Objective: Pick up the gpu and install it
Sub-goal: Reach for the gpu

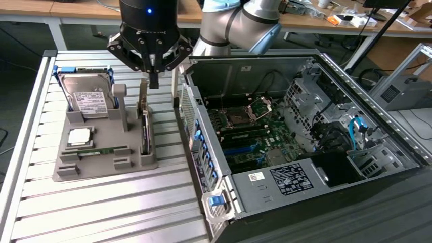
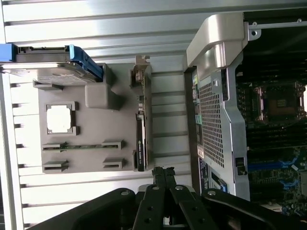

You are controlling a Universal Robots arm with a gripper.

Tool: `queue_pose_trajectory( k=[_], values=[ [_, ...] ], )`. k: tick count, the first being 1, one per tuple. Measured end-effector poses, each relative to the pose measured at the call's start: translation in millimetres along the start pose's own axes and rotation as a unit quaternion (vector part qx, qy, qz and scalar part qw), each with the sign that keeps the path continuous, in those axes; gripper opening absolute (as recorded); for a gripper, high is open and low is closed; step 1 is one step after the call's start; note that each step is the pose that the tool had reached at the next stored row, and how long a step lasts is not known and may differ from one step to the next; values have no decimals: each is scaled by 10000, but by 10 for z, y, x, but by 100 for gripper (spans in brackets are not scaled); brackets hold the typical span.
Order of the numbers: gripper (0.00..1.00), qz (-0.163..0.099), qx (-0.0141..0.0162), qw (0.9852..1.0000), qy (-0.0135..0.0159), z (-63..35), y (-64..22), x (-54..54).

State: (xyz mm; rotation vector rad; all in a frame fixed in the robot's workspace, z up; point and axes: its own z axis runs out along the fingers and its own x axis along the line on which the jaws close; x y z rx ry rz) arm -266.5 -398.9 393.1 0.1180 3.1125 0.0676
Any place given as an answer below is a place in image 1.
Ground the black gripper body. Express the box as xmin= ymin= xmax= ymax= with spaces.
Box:
xmin=119 ymin=0 xmax=181 ymax=74

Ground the graphics card with metal bracket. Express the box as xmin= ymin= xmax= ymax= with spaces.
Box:
xmin=138 ymin=78 xmax=155 ymax=155

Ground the open PC case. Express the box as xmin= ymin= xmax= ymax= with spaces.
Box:
xmin=171 ymin=49 xmax=429 ymax=243

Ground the hard disk with blue carrier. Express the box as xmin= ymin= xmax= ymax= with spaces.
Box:
xmin=53 ymin=65 xmax=119 ymax=119

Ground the black RAM slot bank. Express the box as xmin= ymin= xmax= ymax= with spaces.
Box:
xmin=219 ymin=128 xmax=270 ymax=143
xmin=203 ymin=95 xmax=258 ymax=109

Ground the wooden desk with grey legs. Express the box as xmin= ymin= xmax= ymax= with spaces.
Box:
xmin=0 ymin=0 xmax=203 ymax=50

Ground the CPU socket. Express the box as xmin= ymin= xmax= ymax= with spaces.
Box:
xmin=225 ymin=107 xmax=258 ymax=127

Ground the metal socket cover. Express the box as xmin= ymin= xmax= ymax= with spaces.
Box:
xmin=247 ymin=97 xmax=275 ymax=119

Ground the silver CPU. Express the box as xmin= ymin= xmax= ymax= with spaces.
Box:
xmin=67 ymin=127 xmax=95 ymax=148

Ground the metal drive cage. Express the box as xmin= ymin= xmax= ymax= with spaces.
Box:
xmin=283 ymin=62 xmax=349 ymax=122

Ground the green RAM stick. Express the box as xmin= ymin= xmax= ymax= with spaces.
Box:
xmin=77 ymin=148 xmax=117 ymax=155

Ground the blue expansion slot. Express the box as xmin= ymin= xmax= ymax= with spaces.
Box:
xmin=223 ymin=144 xmax=261 ymax=156

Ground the green motherboard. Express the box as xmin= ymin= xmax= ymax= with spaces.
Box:
xmin=205 ymin=95 xmax=307 ymax=176

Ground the orange and white box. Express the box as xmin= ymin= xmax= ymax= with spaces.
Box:
xmin=329 ymin=14 xmax=355 ymax=26

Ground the cluttered wooden desk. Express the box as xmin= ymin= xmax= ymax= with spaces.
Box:
xmin=281 ymin=0 xmax=432 ymax=74

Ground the grey parts rack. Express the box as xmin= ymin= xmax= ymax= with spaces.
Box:
xmin=53 ymin=83 xmax=159 ymax=183

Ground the grey chipset heat sink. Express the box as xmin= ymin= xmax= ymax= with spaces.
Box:
xmin=269 ymin=149 xmax=290 ymax=164

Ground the white flat box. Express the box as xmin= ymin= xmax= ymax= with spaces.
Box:
xmin=350 ymin=15 xmax=379 ymax=28

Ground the black slanted pole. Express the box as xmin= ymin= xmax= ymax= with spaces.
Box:
xmin=345 ymin=0 xmax=413 ymax=74

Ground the black monitor with stand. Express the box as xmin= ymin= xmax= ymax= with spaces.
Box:
xmin=363 ymin=0 xmax=413 ymax=22

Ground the blue case latch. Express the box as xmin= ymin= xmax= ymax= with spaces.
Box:
xmin=207 ymin=194 xmax=226 ymax=209

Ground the grey power supply unit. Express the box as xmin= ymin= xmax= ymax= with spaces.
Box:
xmin=231 ymin=158 xmax=331 ymax=214

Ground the grey computer tower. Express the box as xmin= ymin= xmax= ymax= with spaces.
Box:
xmin=370 ymin=74 xmax=432 ymax=112

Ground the metal disk bay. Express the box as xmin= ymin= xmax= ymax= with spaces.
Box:
xmin=347 ymin=143 xmax=422 ymax=179

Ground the brown cardboard piece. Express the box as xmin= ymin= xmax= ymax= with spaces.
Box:
xmin=407 ymin=2 xmax=432 ymax=31

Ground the black looped wire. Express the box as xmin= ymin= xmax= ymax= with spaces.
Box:
xmin=257 ymin=70 xmax=289 ymax=101

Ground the blue disk wire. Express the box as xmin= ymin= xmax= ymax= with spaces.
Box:
xmin=347 ymin=115 xmax=370 ymax=152

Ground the aluminium profile frame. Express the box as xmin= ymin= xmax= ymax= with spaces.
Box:
xmin=385 ymin=42 xmax=432 ymax=84

